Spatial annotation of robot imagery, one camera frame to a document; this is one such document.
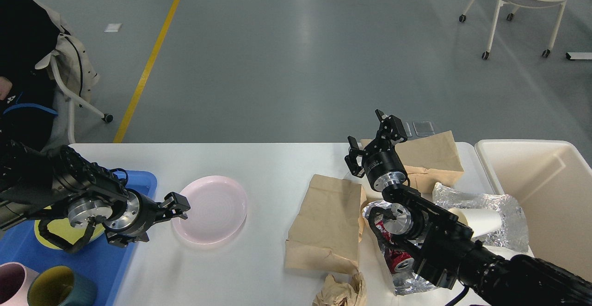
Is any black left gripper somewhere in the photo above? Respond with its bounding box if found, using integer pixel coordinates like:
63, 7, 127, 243
104, 190, 191, 248

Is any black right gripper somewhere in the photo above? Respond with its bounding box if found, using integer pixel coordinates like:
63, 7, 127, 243
345, 109, 408, 192

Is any pink plate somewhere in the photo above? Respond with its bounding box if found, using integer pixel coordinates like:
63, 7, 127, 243
172, 176, 248, 247

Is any dark teal mug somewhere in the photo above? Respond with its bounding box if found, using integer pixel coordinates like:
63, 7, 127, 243
27, 265, 98, 306

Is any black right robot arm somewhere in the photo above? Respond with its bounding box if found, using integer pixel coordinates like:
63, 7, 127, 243
345, 110, 592, 306

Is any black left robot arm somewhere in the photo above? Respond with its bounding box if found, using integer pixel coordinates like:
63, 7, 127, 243
0, 141, 191, 254

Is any blue plastic tray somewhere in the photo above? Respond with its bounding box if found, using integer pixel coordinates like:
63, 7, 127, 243
0, 170, 158, 306

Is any brown paper bag rear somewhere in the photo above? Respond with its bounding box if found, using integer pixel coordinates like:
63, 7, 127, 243
360, 130, 465, 194

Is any yellow plate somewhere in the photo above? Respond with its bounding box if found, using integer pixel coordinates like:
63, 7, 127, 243
34, 206, 106, 250

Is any flat brown paper bag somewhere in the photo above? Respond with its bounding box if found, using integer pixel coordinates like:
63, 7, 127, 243
285, 175, 366, 275

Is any crushed red soda can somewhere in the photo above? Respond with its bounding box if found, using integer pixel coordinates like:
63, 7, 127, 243
376, 220, 413, 275

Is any white paper cup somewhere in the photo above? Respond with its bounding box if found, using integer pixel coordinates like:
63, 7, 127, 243
448, 208, 502, 239

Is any aluminium foil under can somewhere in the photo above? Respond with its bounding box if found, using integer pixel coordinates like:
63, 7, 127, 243
362, 200, 438, 295

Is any pink mug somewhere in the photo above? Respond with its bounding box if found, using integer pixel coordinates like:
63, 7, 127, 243
0, 262, 39, 306

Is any crumpled brown paper ball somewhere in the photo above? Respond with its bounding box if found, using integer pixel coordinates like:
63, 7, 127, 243
312, 272, 368, 306

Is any crumpled aluminium foil right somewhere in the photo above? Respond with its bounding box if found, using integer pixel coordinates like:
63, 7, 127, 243
432, 183, 530, 253

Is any beige plastic bin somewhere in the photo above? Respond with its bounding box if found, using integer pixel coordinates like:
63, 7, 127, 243
475, 140, 592, 281

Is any white floor label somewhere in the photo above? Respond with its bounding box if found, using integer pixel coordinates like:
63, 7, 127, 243
104, 23, 123, 33

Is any white bar on floor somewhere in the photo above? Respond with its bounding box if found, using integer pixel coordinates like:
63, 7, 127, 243
565, 52, 592, 61

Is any person in black clothes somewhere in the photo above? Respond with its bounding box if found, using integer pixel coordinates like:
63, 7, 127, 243
0, 0, 59, 151

